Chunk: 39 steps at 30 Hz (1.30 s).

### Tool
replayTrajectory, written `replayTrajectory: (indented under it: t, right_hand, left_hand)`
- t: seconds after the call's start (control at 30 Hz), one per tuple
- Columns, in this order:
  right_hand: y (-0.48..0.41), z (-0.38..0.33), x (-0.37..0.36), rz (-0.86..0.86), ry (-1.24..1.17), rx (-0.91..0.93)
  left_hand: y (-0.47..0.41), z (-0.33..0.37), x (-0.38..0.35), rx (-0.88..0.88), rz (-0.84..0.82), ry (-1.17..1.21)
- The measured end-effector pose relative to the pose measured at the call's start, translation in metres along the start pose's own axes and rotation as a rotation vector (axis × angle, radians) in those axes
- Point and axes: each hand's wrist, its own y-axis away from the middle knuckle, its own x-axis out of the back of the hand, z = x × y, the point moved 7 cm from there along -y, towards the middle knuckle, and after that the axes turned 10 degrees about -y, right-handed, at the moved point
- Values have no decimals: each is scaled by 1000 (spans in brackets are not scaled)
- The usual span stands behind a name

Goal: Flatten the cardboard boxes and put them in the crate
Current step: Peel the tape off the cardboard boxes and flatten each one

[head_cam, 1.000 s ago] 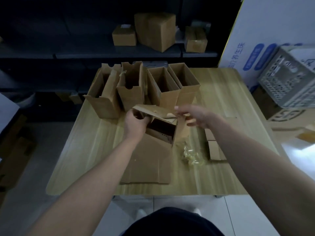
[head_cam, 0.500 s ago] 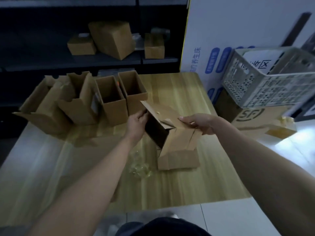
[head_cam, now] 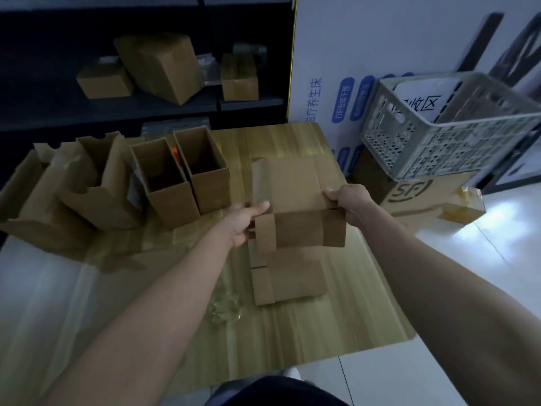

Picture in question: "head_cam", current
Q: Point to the large white printed carton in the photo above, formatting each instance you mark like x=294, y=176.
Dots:
x=380, y=33

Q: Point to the small sealed brown carton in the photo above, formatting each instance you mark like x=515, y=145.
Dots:
x=239, y=80

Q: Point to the person's white right shoe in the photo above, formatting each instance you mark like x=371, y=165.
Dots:
x=292, y=374

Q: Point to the grey wrapped item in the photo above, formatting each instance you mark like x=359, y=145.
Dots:
x=253, y=50

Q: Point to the large sealed brown carton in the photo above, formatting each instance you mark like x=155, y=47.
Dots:
x=162, y=69

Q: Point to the clear tape wad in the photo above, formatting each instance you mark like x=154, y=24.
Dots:
x=226, y=308

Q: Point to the small brown cardboard box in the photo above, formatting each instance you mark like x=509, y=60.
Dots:
x=296, y=279

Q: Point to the dark metal shelf unit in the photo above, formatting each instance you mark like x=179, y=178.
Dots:
x=84, y=109

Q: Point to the orange blue yellow tape roll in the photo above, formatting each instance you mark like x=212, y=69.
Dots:
x=176, y=155

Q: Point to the cardboard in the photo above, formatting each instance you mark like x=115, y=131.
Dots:
x=296, y=186

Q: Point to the white plastic crate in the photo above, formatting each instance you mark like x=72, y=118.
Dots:
x=422, y=147

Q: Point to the small carton with white label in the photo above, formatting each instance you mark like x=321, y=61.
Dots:
x=105, y=82

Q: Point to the white paper sign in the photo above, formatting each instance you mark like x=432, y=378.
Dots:
x=427, y=97

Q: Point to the person's right hand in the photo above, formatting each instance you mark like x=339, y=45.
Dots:
x=353, y=202

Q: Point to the person's left forearm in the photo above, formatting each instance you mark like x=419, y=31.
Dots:
x=139, y=329

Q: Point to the person's left hand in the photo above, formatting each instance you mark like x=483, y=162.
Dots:
x=241, y=224

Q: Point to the person's right forearm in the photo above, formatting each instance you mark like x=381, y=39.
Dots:
x=444, y=308

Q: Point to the person's dark shirt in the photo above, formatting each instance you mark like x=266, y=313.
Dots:
x=279, y=393

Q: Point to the cluster of cardboard boxes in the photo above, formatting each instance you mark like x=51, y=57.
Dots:
x=207, y=190

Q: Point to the black metal frame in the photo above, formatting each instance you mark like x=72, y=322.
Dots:
x=482, y=42

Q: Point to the large brown carton black logo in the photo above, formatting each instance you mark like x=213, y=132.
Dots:
x=414, y=198

